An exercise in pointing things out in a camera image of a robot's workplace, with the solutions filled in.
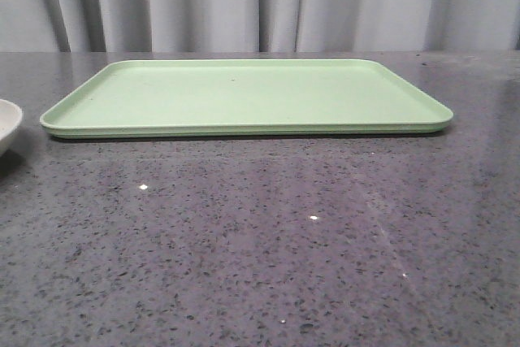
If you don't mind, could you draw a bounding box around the white speckled round plate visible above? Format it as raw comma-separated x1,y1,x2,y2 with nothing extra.
0,99,24,156

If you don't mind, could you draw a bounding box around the light green plastic tray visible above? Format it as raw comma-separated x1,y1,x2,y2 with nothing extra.
40,59,453,139

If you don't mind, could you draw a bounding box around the grey pleated curtain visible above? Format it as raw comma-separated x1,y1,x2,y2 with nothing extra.
1,0,519,53

